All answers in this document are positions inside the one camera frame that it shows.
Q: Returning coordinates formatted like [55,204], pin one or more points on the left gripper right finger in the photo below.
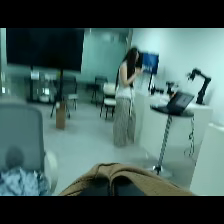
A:
[125,188]

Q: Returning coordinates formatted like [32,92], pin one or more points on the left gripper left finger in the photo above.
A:
[98,189]

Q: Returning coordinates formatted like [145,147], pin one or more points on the brown T-shirt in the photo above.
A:
[133,173]

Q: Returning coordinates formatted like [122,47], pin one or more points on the small black robot arm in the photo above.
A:
[202,88]

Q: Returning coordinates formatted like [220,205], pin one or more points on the white counter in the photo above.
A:
[150,130]

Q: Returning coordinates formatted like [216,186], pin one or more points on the round black stand table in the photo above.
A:
[166,133]

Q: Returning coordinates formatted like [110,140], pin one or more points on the person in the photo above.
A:
[125,110]

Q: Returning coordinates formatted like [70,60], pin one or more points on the patterned grey garment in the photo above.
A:
[20,183]

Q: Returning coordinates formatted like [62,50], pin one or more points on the white seat chair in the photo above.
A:
[109,95]

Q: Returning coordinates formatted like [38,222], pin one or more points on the grey office chair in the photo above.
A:
[20,133]

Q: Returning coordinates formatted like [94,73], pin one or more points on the black laptop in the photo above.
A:
[180,101]

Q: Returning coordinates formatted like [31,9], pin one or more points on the blue monitor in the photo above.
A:
[150,62]

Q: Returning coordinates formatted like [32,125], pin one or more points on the large black wall screen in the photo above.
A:
[45,48]

